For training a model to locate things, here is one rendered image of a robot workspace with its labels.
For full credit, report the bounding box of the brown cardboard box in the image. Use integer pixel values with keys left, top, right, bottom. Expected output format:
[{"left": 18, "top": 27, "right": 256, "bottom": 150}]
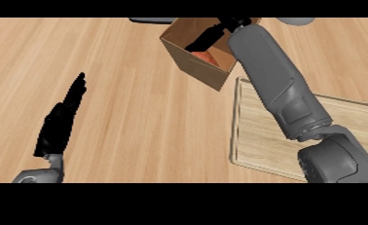
[{"left": 160, "top": 18, "right": 264, "bottom": 93}]

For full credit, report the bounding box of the orange sweet potato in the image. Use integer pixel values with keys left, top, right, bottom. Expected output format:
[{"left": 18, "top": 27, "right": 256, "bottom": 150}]
[{"left": 193, "top": 51, "right": 222, "bottom": 68}]

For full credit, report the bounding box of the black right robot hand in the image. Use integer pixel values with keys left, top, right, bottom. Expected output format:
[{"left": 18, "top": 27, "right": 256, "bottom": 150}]
[{"left": 184, "top": 18, "right": 253, "bottom": 54}]

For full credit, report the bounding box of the grey rounded object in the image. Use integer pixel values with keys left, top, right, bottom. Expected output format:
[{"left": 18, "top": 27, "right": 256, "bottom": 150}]
[{"left": 277, "top": 18, "right": 318, "bottom": 27}]

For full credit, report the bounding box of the dark grey flat object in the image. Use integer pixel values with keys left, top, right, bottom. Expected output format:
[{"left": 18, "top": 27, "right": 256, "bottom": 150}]
[{"left": 129, "top": 18, "right": 178, "bottom": 25}]

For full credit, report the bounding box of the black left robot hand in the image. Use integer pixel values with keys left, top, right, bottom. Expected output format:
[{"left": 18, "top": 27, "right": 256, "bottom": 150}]
[{"left": 33, "top": 72, "right": 88, "bottom": 159}]

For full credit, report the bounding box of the pale wooden tray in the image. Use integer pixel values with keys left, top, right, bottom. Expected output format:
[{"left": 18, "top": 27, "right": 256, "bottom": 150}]
[{"left": 231, "top": 76, "right": 368, "bottom": 183}]

